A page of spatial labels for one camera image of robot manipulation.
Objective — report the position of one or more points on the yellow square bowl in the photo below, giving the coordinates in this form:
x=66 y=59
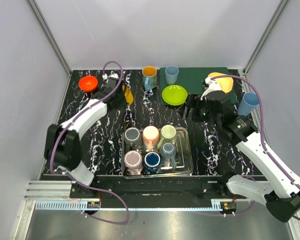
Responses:
x=226 y=83

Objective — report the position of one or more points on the front aluminium rail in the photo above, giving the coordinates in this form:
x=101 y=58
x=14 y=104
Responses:
x=58 y=193

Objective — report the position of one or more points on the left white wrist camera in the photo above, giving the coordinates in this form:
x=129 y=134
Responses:
x=110 y=82

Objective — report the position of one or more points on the aluminium frame post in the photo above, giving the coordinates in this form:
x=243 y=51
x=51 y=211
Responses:
x=266 y=34
x=48 y=34

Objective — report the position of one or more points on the yellow ribbed mug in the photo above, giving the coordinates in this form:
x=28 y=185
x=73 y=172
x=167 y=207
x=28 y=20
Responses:
x=128 y=94

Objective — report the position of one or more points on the orange red bowl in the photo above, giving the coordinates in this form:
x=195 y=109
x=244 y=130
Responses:
x=88 y=83

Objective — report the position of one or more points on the lime green plate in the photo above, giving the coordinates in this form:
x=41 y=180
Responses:
x=174 y=95

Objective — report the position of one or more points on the navy blue mug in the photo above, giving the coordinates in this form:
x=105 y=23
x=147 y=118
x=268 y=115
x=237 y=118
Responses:
x=152 y=162

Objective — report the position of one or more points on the light blue cup on mat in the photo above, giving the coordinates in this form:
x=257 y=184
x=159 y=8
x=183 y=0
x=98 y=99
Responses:
x=171 y=74

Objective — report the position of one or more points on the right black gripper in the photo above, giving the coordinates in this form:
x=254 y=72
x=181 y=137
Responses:
x=191 y=102

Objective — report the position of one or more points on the light green mug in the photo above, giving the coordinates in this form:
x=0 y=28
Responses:
x=168 y=134

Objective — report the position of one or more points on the blue grey mug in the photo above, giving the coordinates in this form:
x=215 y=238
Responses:
x=168 y=153

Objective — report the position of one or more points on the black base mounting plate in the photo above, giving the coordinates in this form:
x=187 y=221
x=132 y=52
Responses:
x=155 y=192

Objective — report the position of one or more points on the right aluminium frame post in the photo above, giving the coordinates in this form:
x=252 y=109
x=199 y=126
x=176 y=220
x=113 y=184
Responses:
x=266 y=34

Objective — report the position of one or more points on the dark grey mug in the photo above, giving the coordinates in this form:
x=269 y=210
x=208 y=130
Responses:
x=133 y=137

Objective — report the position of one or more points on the pink orange mug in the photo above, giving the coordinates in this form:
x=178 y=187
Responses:
x=150 y=137

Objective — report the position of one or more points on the mauve pink mug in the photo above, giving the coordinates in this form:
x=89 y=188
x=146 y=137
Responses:
x=133 y=161

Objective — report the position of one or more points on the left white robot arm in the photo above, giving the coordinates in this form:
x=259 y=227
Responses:
x=63 y=148

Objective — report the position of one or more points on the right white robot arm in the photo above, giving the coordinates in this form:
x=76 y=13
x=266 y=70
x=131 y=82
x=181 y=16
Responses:
x=281 y=194

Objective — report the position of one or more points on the light blue patterned mug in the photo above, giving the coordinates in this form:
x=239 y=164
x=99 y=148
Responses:
x=149 y=77

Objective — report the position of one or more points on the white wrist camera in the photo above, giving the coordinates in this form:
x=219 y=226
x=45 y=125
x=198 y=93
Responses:
x=110 y=82
x=212 y=85

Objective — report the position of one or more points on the dark green mat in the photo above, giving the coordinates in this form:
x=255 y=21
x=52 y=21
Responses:
x=191 y=79

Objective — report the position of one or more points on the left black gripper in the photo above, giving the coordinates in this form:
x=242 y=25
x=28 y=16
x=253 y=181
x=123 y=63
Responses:
x=120 y=93

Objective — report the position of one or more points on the silver metal tray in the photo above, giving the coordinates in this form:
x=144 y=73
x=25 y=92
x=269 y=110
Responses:
x=183 y=158

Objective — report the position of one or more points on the light blue cup right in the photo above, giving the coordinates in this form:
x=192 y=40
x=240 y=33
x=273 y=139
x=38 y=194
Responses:
x=248 y=103

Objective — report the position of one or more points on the left aluminium frame post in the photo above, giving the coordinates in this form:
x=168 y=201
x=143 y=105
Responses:
x=48 y=34

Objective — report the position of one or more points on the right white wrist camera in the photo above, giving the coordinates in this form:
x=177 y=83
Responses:
x=212 y=85

